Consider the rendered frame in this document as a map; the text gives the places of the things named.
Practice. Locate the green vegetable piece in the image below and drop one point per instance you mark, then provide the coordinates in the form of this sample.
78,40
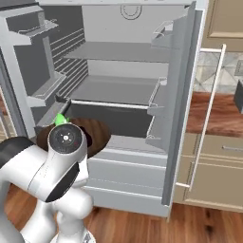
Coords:
60,119

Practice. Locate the grey fridge shelf with rail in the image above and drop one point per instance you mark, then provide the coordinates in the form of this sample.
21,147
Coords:
114,90

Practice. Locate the dark grey countertop appliance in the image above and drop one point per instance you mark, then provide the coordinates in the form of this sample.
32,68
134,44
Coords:
239,95

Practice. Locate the brown wooden bowl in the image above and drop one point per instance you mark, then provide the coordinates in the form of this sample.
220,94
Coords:
99,134

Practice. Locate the grey fridge door with bins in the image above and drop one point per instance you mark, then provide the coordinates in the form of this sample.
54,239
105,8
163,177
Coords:
28,69

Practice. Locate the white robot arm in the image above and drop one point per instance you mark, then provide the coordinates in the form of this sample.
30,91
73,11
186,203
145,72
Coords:
38,177

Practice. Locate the grey freezer drawer front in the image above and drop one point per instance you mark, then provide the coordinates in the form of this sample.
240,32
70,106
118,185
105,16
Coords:
126,183

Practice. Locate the beige drawer front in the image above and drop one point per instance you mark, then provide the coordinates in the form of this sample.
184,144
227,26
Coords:
215,148

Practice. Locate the beige base cupboard door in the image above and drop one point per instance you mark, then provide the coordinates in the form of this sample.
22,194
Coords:
218,183

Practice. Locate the beige wall cupboard door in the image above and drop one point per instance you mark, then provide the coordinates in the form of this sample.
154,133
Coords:
226,22

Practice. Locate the grey wall outlet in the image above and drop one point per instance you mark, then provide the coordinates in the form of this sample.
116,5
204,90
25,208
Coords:
239,67

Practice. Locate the grey fridge body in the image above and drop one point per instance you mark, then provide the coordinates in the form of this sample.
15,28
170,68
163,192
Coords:
126,28

